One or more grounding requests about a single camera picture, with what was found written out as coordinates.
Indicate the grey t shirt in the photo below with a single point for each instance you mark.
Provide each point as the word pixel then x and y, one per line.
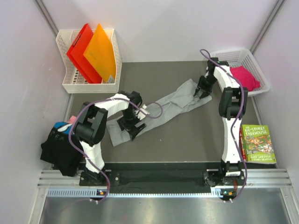
pixel 172 105

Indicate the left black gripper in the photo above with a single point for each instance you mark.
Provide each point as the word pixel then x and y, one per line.
pixel 131 129

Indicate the orange plastic folder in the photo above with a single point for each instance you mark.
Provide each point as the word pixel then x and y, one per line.
pixel 100 54

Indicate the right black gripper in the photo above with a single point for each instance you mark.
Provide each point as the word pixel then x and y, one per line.
pixel 205 90

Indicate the white mesh basket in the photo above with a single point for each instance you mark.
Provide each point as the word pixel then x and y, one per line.
pixel 237 57

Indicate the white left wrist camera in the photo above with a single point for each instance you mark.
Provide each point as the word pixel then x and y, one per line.
pixel 142 112

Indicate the red plastic folder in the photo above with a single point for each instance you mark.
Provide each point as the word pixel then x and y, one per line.
pixel 76 55

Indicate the white file organizer basket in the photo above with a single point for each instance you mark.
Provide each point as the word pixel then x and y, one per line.
pixel 73 81

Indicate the aluminium frame rail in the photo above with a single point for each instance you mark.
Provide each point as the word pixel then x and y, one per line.
pixel 59 186

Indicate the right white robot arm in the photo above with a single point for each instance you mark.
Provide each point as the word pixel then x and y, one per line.
pixel 232 107

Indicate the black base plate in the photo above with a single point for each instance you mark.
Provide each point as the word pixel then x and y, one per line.
pixel 167 177

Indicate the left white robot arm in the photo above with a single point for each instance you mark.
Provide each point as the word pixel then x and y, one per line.
pixel 91 125

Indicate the pink t shirt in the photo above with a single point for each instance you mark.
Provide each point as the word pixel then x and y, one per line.
pixel 72 119

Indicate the magenta t shirt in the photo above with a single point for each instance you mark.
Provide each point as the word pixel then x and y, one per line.
pixel 245 77

